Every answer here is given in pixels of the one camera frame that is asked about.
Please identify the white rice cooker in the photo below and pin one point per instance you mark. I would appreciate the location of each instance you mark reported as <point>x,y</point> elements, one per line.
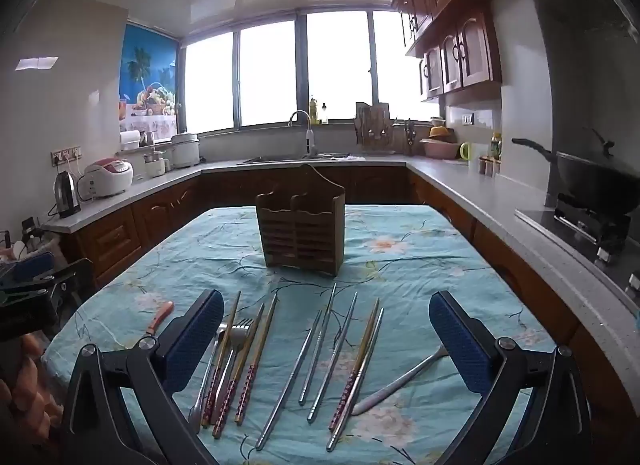
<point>185,152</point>

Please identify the wall outlet strip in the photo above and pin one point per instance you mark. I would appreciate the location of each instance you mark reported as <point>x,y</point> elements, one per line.
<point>65,155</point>

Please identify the metal pot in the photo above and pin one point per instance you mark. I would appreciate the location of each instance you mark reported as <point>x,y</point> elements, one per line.
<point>148,137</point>

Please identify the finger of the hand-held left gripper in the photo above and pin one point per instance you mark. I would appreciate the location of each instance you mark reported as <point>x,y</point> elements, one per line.
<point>32,265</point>
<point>85,270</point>

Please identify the yellow-capped condiment bottle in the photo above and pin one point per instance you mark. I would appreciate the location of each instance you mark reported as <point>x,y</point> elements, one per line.
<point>495,147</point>

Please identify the yellow oil bottle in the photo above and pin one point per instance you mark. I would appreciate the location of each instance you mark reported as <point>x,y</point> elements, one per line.
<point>314,112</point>

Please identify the brown wooden cabinets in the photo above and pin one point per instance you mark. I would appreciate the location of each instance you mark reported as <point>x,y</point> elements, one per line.
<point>165,210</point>
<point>470,55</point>

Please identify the steel kitchen sink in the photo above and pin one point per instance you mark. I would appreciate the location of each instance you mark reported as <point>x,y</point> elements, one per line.
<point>280,160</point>

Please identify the pink plastic basin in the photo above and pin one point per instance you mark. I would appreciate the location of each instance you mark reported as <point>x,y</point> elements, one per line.
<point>440,149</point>

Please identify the green cup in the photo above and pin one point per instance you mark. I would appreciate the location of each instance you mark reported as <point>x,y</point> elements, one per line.
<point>465,151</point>

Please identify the small dark-capped bottle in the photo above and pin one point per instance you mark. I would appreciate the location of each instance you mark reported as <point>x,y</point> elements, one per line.
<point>324,116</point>

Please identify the small food processor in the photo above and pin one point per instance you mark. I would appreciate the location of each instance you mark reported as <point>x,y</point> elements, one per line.
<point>155,165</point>

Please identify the white wall socket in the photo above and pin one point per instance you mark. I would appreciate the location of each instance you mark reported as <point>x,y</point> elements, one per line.
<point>468,119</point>

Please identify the tropical printed window blind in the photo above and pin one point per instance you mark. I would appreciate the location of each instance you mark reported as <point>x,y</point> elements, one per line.
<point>147,65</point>

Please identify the grey kitchen countertop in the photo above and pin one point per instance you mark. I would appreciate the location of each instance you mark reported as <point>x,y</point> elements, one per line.
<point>480,195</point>

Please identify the yellow bowl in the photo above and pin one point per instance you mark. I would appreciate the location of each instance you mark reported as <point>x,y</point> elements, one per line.
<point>440,132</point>

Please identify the wooden chopstick red patterned end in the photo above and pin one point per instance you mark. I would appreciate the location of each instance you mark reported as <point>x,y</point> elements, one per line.
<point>354,365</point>
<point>239,370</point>
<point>226,340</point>
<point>256,360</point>

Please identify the black power adapter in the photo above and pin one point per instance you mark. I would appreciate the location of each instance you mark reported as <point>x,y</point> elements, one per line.
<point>31,226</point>

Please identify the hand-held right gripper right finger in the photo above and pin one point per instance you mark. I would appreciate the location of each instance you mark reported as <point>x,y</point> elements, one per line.
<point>457,345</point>

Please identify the chrome kitchen faucet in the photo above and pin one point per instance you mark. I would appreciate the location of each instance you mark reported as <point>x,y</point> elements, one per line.
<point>309,137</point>

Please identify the person's left hand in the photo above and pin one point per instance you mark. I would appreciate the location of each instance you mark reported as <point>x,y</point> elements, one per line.
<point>30,385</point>

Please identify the steel electric kettle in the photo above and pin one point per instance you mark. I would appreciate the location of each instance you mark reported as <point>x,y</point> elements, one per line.
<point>66,195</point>

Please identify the brown wooden lower cabinets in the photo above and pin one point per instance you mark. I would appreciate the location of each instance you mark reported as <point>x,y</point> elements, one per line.
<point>165,210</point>

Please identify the dark utensil stand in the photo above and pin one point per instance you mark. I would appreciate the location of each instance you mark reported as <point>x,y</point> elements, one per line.
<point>409,137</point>

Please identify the pink and white cooker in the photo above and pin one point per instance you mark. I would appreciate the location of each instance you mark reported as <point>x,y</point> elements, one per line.
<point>107,180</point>

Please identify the teal floral tablecloth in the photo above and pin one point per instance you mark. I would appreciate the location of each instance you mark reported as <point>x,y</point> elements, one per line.
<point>400,270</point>

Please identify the white countertop appliance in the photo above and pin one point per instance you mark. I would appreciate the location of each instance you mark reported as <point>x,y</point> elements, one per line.
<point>131,140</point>

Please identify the small spice jar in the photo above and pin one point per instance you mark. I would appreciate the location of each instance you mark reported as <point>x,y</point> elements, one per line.
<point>482,166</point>
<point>489,166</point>

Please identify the gas stove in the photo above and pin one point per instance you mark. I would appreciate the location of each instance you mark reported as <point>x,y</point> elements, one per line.
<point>580,230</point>

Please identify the wooden knife rack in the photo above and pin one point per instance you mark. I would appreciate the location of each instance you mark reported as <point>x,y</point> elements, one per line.
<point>372,130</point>

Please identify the brown wooden upper cabinets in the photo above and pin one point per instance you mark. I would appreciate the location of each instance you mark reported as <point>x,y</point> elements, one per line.
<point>470,55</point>

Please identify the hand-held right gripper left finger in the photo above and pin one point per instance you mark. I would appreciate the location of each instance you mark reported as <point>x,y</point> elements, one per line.
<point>197,340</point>

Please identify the kitchen window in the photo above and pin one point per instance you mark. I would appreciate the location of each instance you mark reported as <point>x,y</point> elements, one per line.
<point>270,75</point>

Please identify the black wok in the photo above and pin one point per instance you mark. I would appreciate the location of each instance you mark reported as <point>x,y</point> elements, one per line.
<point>595,180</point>

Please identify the wooden slatted utensil holder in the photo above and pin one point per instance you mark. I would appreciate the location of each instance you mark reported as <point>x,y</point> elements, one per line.
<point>300,240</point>

